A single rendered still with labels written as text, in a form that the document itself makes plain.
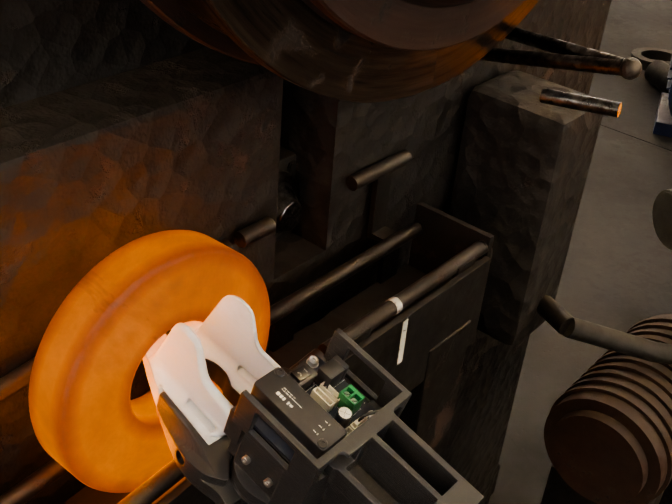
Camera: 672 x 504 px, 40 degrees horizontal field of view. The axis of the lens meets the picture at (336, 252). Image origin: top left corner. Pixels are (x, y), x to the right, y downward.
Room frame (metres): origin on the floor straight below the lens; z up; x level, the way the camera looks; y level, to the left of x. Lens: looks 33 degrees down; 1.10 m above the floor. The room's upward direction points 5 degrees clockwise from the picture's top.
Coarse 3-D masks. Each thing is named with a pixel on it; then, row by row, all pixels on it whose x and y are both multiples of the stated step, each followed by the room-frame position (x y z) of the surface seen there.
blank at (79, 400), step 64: (128, 256) 0.41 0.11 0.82; (192, 256) 0.41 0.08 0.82; (64, 320) 0.37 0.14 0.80; (128, 320) 0.38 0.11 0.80; (192, 320) 0.41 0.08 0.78; (256, 320) 0.45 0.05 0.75; (64, 384) 0.35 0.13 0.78; (128, 384) 0.37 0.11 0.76; (64, 448) 0.34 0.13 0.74; (128, 448) 0.37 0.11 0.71
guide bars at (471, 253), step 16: (480, 240) 0.63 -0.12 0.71; (464, 256) 0.60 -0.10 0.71; (480, 256) 0.62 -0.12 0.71; (432, 272) 0.58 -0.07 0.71; (448, 272) 0.58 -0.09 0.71; (416, 288) 0.55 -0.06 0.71; (432, 288) 0.56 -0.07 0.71; (384, 304) 0.53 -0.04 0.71; (368, 320) 0.51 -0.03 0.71; (384, 320) 0.52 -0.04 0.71; (352, 336) 0.49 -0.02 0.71; (368, 336) 0.50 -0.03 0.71; (320, 352) 0.47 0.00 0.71; (176, 464) 0.37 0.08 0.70; (160, 480) 0.36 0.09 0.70; (176, 480) 0.37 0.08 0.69; (128, 496) 0.35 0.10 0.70; (144, 496) 0.35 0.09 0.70; (160, 496) 0.37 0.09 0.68
